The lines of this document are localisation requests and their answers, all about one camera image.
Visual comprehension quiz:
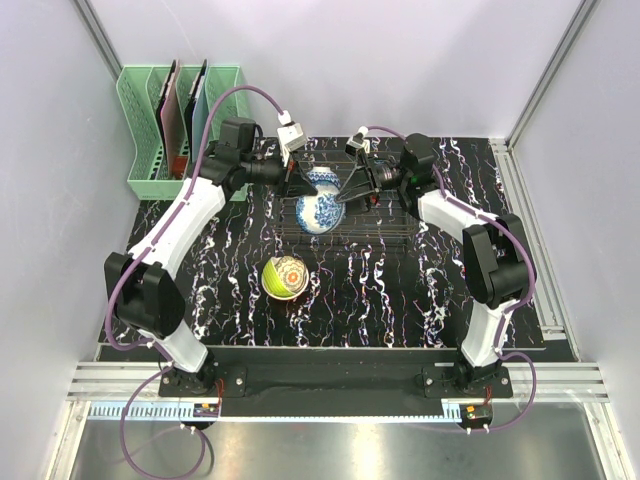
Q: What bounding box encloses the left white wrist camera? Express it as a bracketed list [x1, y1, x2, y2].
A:
[276, 110, 307, 152]

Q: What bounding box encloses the right orange connector box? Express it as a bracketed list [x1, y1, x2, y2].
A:
[461, 403, 493, 424]

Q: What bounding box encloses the light blue board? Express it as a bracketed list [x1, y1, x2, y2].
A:
[184, 60, 208, 159]

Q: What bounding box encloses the orange connector box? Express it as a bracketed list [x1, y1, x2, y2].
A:
[461, 403, 493, 424]
[193, 400, 221, 418]

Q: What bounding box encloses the green plastic file organizer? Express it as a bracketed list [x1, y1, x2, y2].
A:
[116, 60, 251, 200]

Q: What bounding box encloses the blue floral white bowl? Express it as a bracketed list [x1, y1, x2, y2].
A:
[295, 192, 346, 235]

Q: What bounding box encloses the dark red block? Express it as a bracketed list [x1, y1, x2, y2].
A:
[171, 155, 189, 179]

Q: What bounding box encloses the aluminium frame rail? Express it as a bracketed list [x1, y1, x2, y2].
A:
[67, 362, 609, 403]

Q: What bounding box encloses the blue zigzag pattern bowl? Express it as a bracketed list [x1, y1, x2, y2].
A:
[307, 166, 341, 195]

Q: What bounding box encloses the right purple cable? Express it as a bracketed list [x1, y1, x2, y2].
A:
[364, 124, 540, 431]

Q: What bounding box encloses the black marble pattern mat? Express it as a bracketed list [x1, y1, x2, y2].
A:
[99, 135, 581, 361]

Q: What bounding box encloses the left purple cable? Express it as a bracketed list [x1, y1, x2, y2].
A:
[106, 85, 291, 477]

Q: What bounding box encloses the left orange connector box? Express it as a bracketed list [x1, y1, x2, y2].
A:
[193, 400, 221, 418]

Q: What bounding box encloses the purple cable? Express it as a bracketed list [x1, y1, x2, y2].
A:
[364, 124, 540, 431]
[106, 85, 291, 477]

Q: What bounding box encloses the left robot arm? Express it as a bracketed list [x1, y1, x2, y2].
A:
[104, 117, 317, 396]

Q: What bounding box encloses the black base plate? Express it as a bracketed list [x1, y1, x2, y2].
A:
[143, 346, 513, 420]

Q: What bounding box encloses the green patterned bowl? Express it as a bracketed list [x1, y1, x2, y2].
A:
[261, 256, 310, 300]

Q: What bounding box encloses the wire dish rack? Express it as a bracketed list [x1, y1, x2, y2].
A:
[268, 150, 420, 245]

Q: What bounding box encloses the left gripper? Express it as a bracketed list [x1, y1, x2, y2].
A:
[242, 145, 319, 202]

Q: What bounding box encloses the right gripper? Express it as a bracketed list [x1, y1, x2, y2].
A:
[332, 149, 409, 219]

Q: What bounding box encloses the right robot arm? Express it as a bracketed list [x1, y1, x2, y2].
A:
[336, 127, 536, 397]

